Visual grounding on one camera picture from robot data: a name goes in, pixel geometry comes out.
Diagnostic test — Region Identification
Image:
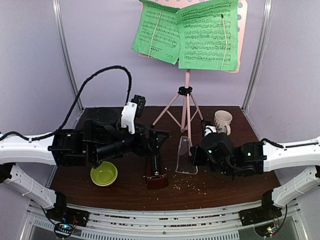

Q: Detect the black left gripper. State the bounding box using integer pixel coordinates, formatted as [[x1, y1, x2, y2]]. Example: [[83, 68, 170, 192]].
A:
[[92, 122, 169, 164]]

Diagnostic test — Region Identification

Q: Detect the brown wooden metronome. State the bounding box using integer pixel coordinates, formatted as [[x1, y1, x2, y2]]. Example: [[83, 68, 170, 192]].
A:
[[144, 154, 169, 190]]

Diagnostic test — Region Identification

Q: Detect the clear plastic metronome cover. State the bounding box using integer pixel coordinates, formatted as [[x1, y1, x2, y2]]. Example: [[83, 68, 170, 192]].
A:
[[175, 136, 198, 175]]

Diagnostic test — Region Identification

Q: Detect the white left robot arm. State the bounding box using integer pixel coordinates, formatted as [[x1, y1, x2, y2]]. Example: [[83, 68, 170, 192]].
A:
[[0, 103, 169, 222]]

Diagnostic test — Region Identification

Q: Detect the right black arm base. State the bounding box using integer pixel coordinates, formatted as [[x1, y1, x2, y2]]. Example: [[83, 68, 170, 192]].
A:
[[238, 189, 282, 226]]

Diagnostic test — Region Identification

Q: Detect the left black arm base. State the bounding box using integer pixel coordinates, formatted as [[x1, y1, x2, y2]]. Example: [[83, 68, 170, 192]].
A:
[[46, 191, 90, 227]]

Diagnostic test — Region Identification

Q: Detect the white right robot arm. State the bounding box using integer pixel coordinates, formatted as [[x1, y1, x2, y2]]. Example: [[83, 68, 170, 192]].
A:
[[189, 133, 320, 221]]

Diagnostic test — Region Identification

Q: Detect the white floral ceramic mug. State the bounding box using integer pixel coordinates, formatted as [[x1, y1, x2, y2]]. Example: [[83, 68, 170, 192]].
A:
[[214, 110, 233, 136]]

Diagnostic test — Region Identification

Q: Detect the pink music stand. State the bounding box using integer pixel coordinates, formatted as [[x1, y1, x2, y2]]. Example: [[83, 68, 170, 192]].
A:
[[150, 0, 248, 147]]

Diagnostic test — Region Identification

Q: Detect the green plastic bowl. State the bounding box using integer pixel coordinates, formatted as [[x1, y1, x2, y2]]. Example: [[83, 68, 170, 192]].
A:
[[90, 161, 118, 187]]

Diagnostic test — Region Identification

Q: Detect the green sheet music left page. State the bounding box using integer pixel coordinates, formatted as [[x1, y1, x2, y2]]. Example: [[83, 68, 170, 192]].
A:
[[131, 0, 180, 65]]

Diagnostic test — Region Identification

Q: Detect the green sheet music page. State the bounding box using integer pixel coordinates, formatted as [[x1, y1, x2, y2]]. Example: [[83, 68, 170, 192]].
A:
[[176, 0, 238, 72], [131, 0, 180, 65]]

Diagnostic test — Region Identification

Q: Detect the green sheet music right page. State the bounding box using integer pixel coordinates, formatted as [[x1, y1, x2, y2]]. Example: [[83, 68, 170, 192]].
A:
[[176, 0, 238, 72]]

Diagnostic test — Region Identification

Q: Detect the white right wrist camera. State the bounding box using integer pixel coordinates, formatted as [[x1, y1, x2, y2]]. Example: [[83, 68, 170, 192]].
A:
[[200, 120, 217, 137]]

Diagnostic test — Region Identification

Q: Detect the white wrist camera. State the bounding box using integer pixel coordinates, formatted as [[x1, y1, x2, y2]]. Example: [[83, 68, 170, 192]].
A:
[[200, 120, 217, 137], [120, 94, 146, 135]]

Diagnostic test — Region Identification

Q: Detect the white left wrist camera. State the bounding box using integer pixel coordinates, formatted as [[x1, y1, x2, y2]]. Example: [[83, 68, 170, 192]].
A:
[[120, 94, 146, 135]]

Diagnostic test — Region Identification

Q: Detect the black braided left cable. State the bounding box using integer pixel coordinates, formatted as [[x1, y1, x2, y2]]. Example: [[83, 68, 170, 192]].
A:
[[0, 65, 133, 142]]

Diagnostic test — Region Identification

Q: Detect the right aluminium frame post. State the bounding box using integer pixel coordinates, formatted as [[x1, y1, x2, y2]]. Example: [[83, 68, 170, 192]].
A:
[[242, 0, 274, 114]]

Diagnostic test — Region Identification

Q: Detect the aluminium frame post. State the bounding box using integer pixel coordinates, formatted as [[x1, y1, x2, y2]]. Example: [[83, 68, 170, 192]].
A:
[[52, 0, 78, 98], [242, 0, 274, 114]]

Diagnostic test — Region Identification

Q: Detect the left aluminium frame post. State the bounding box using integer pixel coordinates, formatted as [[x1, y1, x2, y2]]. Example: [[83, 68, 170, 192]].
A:
[[52, 0, 78, 98]]

